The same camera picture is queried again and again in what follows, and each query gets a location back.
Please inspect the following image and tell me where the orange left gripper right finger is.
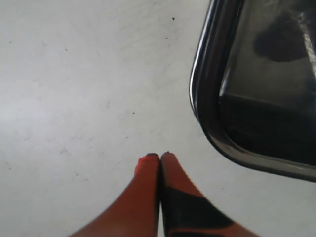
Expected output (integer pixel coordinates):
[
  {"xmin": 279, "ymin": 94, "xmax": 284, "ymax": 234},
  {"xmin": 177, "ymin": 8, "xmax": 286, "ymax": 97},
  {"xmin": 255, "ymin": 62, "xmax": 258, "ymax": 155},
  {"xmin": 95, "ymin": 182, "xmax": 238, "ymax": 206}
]
[{"xmin": 160, "ymin": 152, "xmax": 256, "ymax": 237}]

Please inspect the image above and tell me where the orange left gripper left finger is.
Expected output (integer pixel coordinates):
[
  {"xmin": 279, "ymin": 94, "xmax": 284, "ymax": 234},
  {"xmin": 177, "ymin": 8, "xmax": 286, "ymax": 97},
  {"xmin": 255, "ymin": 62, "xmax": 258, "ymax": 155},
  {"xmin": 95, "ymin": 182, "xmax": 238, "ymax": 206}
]
[{"xmin": 71, "ymin": 154, "xmax": 160, "ymax": 237}]

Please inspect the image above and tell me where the transparent dark lunch box lid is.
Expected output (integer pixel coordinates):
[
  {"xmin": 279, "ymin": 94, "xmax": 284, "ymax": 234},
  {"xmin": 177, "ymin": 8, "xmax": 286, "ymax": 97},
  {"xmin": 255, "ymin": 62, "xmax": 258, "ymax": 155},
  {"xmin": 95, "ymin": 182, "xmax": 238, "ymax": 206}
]
[{"xmin": 190, "ymin": 0, "xmax": 316, "ymax": 182}]

